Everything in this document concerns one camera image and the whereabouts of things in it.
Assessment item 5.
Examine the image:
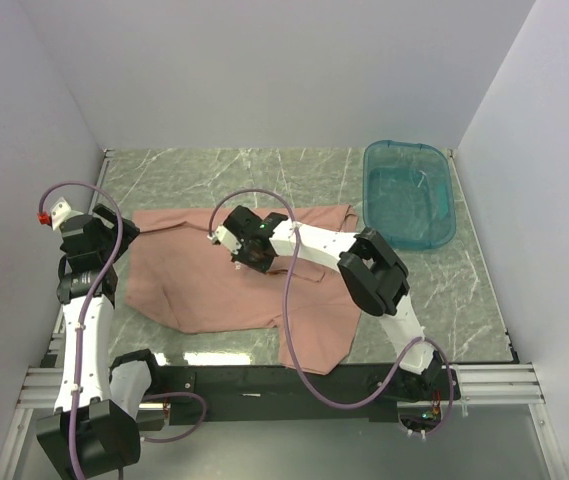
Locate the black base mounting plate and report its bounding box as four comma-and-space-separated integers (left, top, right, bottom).
103, 363, 465, 431

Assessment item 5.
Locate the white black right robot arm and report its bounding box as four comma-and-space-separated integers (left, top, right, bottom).
209, 206, 455, 410

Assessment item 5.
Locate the pink t shirt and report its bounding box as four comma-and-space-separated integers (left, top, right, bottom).
125, 208, 360, 375

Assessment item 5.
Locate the teal transparent plastic bin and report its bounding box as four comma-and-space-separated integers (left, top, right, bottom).
362, 140, 457, 251

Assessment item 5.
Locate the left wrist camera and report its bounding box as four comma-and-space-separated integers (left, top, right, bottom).
37, 197, 79, 231

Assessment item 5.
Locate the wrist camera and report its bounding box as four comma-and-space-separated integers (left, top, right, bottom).
208, 225, 241, 253
37, 197, 79, 231

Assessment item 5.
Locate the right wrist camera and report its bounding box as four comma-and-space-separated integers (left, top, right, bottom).
208, 225, 241, 253

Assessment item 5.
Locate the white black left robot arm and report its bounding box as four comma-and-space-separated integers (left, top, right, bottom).
36, 199, 164, 479

